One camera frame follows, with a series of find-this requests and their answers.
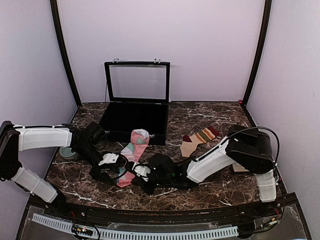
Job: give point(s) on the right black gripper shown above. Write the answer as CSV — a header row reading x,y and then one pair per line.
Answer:
x,y
139,181

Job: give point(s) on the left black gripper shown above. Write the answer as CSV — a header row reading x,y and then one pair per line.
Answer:
x,y
98,175

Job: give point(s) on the pink patterned sock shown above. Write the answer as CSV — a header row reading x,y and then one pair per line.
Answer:
x,y
139,141

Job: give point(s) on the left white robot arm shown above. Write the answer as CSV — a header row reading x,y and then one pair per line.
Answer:
x,y
17,139

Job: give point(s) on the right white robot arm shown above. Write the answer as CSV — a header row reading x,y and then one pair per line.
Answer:
x,y
249,147

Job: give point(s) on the pale green ceramic bowl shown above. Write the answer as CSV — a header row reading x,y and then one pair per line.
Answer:
x,y
68,154

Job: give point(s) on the striped beige sock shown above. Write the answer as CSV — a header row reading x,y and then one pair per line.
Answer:
x,y
190,143

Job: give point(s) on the black display case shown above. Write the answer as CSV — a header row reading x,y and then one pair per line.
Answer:
x,y
138,93

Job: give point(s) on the floral square coaster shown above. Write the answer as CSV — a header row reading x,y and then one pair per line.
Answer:
x,y
238,169

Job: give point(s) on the left green circuit board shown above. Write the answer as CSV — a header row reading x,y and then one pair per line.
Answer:
x,y
80,230

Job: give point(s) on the right circuit board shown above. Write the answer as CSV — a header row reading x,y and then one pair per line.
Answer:
x,y
270,223

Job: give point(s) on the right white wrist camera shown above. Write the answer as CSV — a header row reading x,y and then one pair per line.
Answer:
x,y
141,170

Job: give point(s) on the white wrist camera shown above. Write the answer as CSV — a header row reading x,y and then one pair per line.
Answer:
x,y
109,158
141,170

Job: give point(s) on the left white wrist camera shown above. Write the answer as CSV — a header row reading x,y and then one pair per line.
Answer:
x,y
109,158

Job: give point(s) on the white slotted cable duct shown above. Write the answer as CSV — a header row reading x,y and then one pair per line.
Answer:
x,y
119,231

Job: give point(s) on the black front rail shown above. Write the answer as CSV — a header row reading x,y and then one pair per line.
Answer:
x,y
155,210

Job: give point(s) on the left black frame post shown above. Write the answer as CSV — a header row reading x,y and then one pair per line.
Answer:
x,y
63,51

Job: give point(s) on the black frame post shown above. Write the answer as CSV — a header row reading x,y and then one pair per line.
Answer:
x,y
258,52
63,51

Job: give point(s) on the right black frame post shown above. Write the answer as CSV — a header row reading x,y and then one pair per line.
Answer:
x,y
258,52

